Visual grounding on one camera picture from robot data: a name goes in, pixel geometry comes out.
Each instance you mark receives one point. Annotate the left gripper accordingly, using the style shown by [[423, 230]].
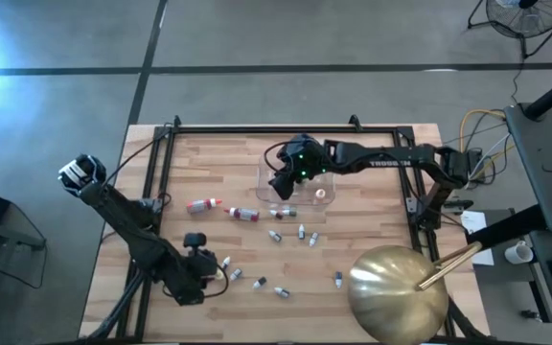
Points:
[[194, 273]]

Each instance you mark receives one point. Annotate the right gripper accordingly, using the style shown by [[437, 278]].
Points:
[[305, 160]]

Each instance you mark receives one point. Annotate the small white-capped dropper bottle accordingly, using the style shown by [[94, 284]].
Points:
[[225, 262]]

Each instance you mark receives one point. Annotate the large orange food coloring bottle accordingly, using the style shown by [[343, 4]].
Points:
[[320, 193]]

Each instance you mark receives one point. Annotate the small blue dropper bottle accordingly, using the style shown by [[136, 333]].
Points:
[[236, 274], [338, 280]]

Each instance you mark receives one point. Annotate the clear plastic bin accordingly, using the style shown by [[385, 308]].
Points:
[[326, 184]]

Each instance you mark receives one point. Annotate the large red food coloring bottle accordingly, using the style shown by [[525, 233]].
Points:
[[242, 213], [202, 205]]

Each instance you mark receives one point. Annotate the small dark green dropper bottle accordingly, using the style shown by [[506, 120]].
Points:
[[275, 236], [301, 232]]

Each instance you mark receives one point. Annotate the small black dropper bottle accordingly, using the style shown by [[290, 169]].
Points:
[[259, 282]]

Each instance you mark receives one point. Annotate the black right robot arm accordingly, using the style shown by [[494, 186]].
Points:
[[391, 158]]

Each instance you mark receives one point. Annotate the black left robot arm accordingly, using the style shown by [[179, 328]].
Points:
[[127, 225]]

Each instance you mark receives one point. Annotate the brass desk lamp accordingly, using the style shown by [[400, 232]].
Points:
[[396, 292]]

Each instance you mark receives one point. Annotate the black side table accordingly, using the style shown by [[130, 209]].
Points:
[[17, 237]]

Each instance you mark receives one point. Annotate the white paper sheet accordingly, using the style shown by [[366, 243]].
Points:
[[472, 223]]

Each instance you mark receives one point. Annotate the black power strip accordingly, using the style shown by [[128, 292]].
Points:
[[475, 160]]

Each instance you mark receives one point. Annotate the white mug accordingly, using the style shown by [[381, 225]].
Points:
[[518, 253]]

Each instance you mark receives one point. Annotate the black floor fan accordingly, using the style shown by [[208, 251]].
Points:
[[527, 16]]

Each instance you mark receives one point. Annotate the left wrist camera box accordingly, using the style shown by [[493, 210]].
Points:
[[194, 239]]

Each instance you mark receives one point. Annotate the black metal rig frame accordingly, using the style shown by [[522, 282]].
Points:
[[281, 129]]

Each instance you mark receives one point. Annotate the black frame clamp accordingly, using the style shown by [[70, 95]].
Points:
[[354, 122], [176, 121]]

